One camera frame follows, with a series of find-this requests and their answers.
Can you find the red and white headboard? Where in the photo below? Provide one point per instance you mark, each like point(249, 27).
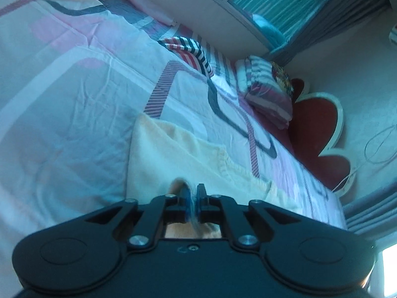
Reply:
point(316, 136)

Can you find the window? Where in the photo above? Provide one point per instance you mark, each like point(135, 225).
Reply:
point(279, 3)

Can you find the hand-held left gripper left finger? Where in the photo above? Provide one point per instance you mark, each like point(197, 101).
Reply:
point(188, 206)

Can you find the black and white striped cloth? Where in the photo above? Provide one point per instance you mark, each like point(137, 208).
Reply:
point(189, 48)

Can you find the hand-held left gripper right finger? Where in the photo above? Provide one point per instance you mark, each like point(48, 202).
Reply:
point(201, 203)

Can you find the cream knit sweater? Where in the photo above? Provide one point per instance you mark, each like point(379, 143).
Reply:
point(186, 158)

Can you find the striped bed sheet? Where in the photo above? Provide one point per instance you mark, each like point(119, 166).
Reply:
point(145, 21)

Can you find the grey curtain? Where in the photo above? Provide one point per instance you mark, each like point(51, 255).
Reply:
point(335, 21)
point(372, 211)

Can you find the pink and blue patterned bedspread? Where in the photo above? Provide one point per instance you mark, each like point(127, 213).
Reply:
point(77, 99)

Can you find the pink bolster pillow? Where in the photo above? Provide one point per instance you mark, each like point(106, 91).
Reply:
point(152, 7)

